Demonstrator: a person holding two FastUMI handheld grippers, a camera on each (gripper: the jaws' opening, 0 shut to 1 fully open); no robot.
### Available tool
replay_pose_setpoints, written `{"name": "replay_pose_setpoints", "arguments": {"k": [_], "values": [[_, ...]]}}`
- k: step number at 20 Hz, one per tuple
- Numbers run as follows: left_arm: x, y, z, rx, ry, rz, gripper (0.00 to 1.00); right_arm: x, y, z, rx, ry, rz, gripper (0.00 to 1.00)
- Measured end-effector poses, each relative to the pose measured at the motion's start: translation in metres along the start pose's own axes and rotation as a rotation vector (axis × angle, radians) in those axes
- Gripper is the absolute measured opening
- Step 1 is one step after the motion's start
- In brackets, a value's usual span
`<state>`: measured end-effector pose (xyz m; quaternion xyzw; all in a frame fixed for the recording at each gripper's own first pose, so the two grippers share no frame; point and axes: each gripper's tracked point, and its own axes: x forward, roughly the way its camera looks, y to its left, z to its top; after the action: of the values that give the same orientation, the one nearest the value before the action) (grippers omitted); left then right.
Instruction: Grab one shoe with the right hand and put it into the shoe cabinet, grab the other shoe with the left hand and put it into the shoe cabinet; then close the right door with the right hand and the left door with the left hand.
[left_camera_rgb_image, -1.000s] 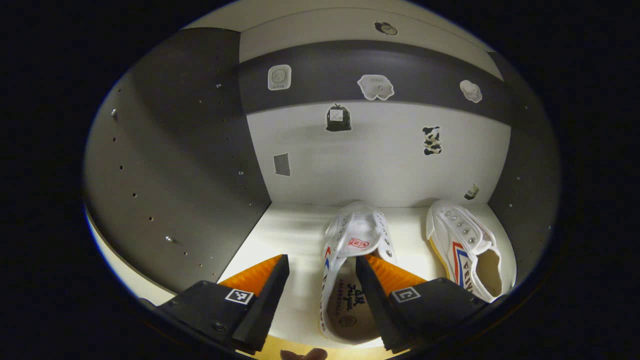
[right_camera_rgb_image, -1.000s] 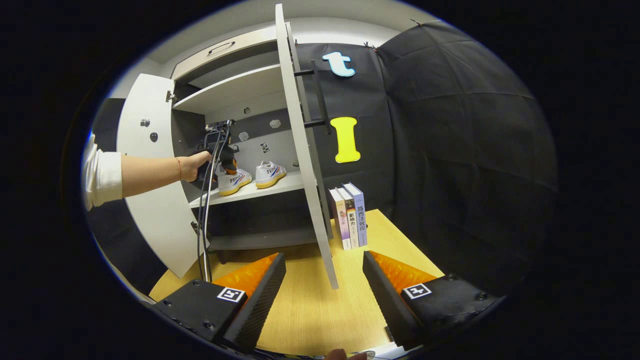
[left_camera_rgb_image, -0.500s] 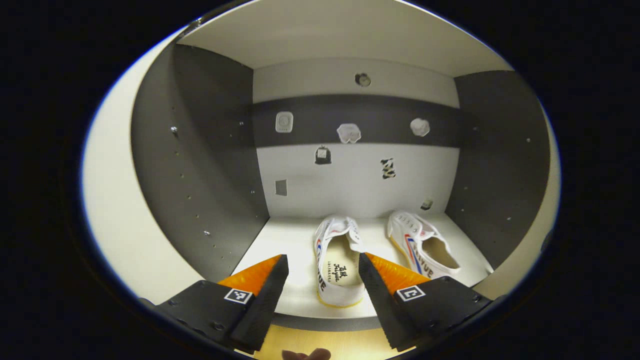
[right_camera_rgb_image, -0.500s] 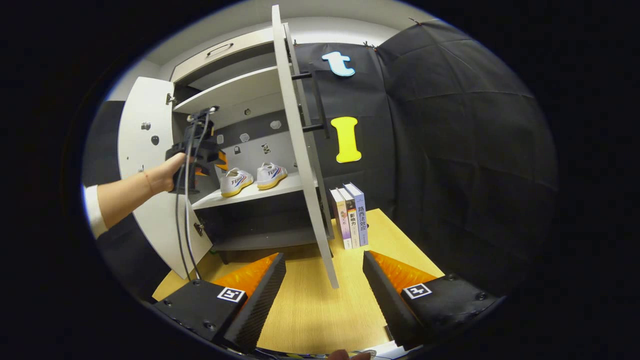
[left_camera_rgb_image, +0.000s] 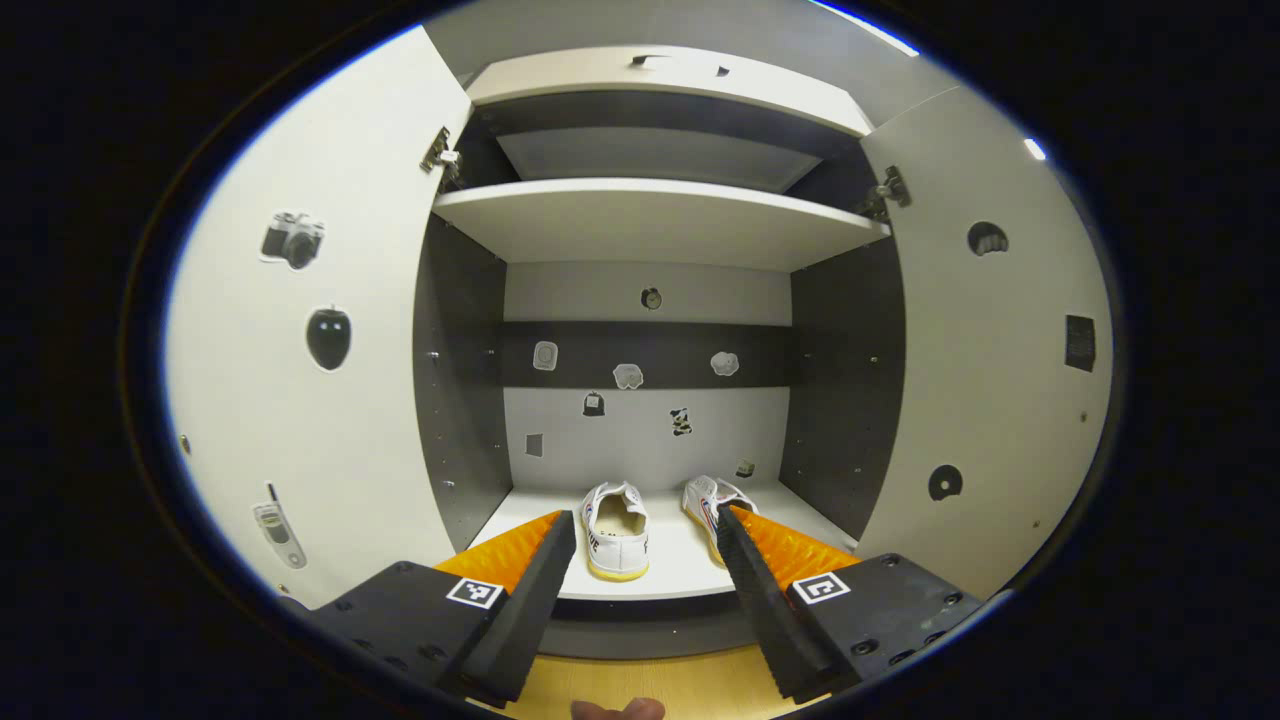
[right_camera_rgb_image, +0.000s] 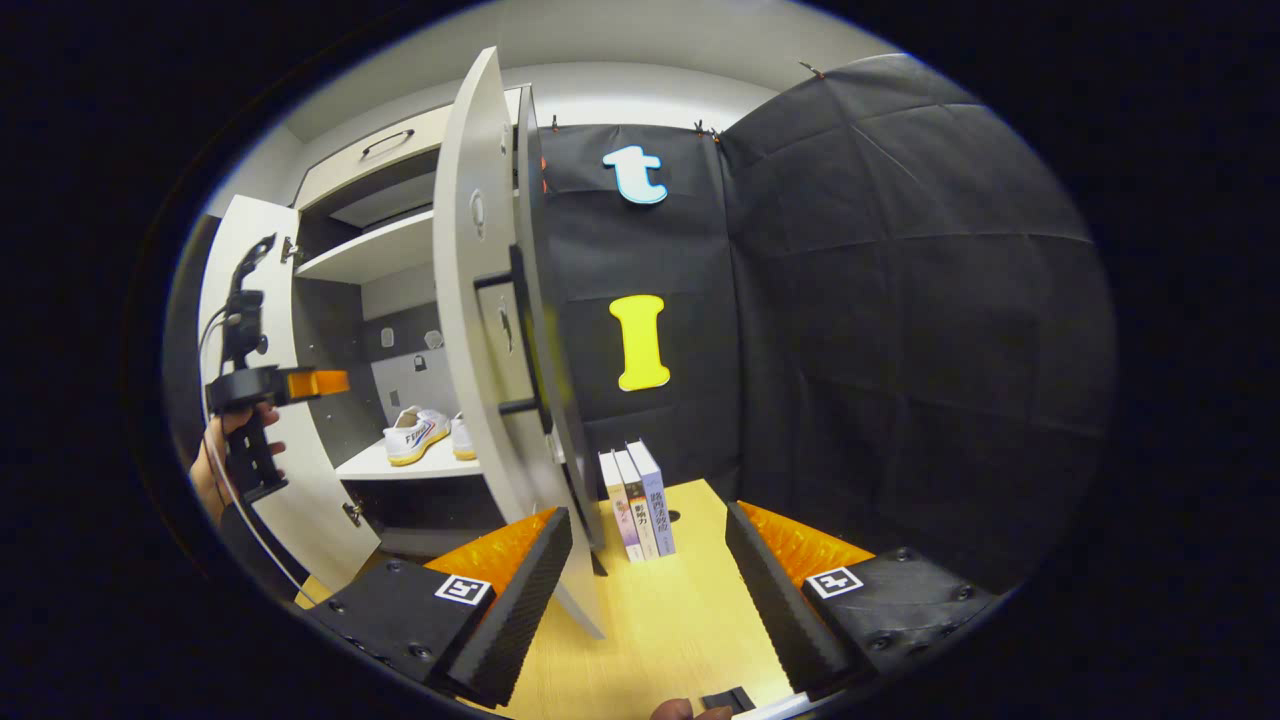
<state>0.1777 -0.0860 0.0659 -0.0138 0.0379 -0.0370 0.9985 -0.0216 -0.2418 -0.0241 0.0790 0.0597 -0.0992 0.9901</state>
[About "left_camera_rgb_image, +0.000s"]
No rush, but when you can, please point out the metal door hinge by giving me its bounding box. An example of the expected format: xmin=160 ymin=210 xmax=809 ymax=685
xmin=420 ymin=127 xmax=463 ymax=186
xmin=855 ymin=165 xmax=913 ymax=221

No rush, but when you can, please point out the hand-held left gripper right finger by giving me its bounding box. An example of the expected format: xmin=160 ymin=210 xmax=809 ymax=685
xmin=715 ymin=503 xmax=993 ymax=701

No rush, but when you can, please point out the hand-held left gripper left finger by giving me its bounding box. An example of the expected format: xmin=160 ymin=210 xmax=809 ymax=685
xmin=290 ymin=510 xmax=578 ymax=706

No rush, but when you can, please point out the white shoe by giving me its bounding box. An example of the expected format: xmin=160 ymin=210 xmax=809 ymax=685
xmin=580 ymin=482 xmax=651 ymax=583
xmin=682 ymin=475 xmax=759 ymax=568

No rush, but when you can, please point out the white cabinet door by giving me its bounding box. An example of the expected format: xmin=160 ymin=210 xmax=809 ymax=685
xmin=163 ymin=25 xmax=473 ymax=611
xmin=857 ymin=85 xmax=1114 ymax=601

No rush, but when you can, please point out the white shoe cabinet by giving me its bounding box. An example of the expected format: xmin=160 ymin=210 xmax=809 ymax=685
xmin=413 ymin=45 xmax=906 ymax=661

